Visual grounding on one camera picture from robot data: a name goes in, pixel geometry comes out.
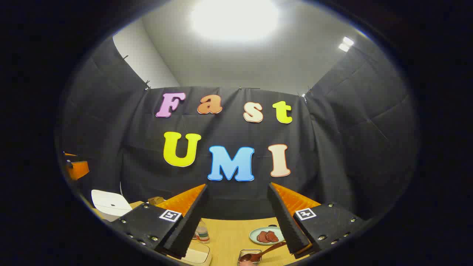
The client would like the brown wooden spoon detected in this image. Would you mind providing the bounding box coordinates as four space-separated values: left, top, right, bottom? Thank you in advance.
240 242 287 263

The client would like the small ceiling light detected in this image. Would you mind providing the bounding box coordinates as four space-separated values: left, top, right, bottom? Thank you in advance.
338 36 354 52

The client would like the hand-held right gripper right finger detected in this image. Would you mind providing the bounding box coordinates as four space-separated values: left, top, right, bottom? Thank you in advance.
267 182 364 259

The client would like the pale green plate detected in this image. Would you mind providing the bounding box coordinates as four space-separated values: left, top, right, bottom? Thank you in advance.
249 226 285 245

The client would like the black backdrop cloth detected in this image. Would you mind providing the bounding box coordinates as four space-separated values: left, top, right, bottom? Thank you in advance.
55 37 420 222

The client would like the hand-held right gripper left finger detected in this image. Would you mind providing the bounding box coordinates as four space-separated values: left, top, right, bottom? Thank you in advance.
111 184 209 259

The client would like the clear plastic bottle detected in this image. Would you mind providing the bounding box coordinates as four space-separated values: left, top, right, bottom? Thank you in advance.
194 221 210 243

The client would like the large ceiling light panel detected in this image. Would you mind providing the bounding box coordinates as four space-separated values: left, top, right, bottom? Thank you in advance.
190 0 279 41

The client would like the white rice cooker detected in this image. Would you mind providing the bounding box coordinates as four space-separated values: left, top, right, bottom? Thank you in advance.
91 190 132 222

